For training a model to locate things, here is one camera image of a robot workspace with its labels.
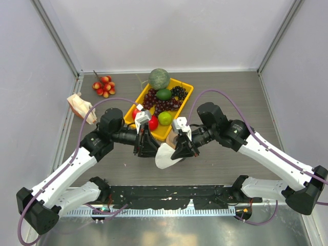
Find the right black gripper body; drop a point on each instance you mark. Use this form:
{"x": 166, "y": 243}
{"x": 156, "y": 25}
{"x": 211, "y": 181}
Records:
{"x": 195, "y": 147}

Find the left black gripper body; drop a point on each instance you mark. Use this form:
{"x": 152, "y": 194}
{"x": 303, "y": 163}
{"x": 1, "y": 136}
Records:
{"x": 138, "y": 142}

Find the clear glass ribbed dripper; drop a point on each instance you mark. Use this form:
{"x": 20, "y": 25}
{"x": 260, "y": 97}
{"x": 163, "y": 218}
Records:
{"x": 175, "y": 139}

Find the white paper coffee filter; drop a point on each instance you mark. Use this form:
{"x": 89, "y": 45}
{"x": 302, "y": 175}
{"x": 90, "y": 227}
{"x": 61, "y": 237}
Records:
{"x": 163, "y": 156}

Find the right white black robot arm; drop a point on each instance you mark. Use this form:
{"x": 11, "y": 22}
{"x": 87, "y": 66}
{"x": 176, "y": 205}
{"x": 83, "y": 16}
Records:
{"x": 299, "y": 185}

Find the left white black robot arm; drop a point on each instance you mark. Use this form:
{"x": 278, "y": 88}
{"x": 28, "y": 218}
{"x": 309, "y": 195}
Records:
{"x": 45, "y": 203}

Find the yellow plastic tray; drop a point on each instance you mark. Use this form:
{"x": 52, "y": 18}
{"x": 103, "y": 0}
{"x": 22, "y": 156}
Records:
{"x": 162, "y": 131}

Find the light green apple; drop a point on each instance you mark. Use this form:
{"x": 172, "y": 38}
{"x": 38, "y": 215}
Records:
{"x": 165, "y": 118}

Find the red apple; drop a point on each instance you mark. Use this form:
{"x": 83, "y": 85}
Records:
{"x": 134, "y": 113}

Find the red grape bunch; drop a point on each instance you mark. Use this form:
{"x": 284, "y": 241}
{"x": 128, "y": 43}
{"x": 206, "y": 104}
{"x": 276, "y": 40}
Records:
{"x": 151, "y": 101}

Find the dark green lime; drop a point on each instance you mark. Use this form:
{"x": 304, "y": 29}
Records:
{"x": 164, "y": 94}

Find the black grape bunch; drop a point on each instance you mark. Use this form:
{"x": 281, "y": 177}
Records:
{"x": 179, "y": 92}

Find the green melon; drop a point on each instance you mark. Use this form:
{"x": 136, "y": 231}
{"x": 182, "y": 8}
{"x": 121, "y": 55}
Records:
{"x": 159, "y": 79}

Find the red yellow cherry bunch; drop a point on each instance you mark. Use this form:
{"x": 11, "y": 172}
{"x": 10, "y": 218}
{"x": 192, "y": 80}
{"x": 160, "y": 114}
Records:
{"x": 104, "y": 86}

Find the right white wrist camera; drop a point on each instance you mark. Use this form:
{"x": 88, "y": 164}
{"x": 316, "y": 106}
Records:
{"x": 181, "y": 123}

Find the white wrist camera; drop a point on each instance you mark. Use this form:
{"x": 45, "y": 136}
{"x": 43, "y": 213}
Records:
{"x": 181, "y": 123}
{"x": 142, "y": 117}

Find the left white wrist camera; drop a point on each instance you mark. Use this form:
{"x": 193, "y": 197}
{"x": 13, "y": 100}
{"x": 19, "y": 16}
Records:
{"x": 142, "y": 117}

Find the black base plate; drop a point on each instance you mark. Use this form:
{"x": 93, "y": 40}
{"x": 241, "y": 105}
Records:
{"x": 174, "y": 197}

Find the white slotted cable duct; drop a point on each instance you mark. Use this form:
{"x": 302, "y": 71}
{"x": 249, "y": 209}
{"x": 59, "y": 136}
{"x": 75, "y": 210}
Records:
{"x": 189, "y": 211}

